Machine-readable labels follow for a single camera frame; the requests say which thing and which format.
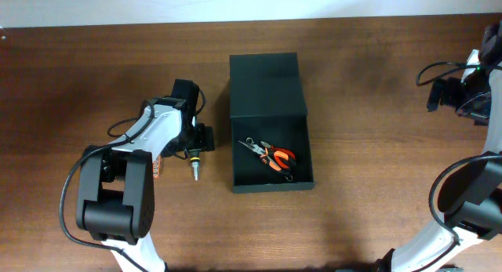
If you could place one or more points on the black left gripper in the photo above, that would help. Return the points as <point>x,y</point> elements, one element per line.
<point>205,140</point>

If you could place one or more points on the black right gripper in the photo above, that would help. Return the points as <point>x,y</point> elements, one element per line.
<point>449,86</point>

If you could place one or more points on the yellow black screwdriver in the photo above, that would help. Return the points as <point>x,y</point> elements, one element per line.
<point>195,162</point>

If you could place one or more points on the orange socket rail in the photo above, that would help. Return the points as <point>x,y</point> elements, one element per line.
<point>156,165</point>

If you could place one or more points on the orange black long-nose pliers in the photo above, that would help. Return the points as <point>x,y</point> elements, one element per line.
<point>266,156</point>

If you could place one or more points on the small orange pliers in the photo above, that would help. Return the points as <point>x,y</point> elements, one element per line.
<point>283,158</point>

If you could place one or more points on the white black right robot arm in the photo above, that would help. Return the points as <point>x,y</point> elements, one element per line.
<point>465,198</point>

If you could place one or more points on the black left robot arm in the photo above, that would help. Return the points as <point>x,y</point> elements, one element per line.
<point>116,196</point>

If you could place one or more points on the black open box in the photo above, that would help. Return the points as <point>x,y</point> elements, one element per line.
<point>267,104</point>

